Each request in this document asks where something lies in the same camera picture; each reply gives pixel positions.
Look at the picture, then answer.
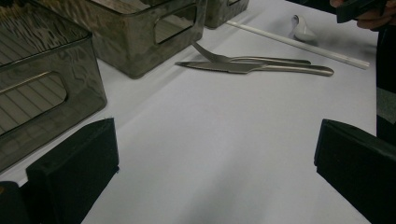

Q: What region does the smoky clear plastic bin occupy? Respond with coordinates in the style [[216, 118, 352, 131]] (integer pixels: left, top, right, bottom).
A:
[[34, 0, 209, 79], [204, 0, 250, 30], [0, 0, 108, 174]]

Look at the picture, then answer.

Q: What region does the white plastic spoon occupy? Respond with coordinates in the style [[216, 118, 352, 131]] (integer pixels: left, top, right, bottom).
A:
[[290, 14, 318, 43]]

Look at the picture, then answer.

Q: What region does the steel fork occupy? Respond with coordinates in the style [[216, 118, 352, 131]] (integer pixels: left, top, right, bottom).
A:
[[191, 41, 312, 65]]

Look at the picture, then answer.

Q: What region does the white chopstick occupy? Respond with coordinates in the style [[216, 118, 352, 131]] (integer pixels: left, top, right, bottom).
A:
[[225, 20, 372, 70]]

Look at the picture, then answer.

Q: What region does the steel knife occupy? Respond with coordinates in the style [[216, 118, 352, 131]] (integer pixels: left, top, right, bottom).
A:
[[175, 60, 335, 77]]

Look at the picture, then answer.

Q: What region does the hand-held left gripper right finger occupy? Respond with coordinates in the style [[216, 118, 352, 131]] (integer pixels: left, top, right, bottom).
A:
[[313, 119, 396, 224]]

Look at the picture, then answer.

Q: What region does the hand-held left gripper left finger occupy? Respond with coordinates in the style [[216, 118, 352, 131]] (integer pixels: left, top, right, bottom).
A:
[[26, 117, 120, 224]]

